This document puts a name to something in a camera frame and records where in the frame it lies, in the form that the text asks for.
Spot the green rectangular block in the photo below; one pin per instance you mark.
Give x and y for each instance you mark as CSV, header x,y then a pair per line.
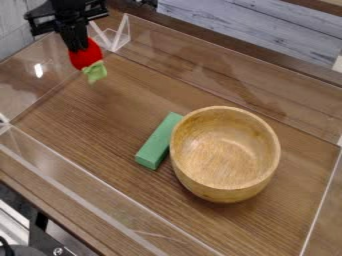
x,y
155,147

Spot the black table leg bracket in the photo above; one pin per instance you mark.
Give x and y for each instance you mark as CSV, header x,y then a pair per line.
x,y
52,240

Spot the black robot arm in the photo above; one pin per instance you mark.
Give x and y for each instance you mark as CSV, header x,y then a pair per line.
x,y
67,18

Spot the clear acrylic tray walls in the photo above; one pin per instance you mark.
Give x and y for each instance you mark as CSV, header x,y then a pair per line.
x,y
71,133

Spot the red plush strawberry toy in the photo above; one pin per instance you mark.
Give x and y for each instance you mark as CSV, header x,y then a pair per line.
x,y
88,62

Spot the light wooden bowl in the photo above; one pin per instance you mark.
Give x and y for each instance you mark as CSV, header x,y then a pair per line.
x,y
224,153

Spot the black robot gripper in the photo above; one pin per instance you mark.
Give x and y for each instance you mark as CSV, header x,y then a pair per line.
x,y
48,15

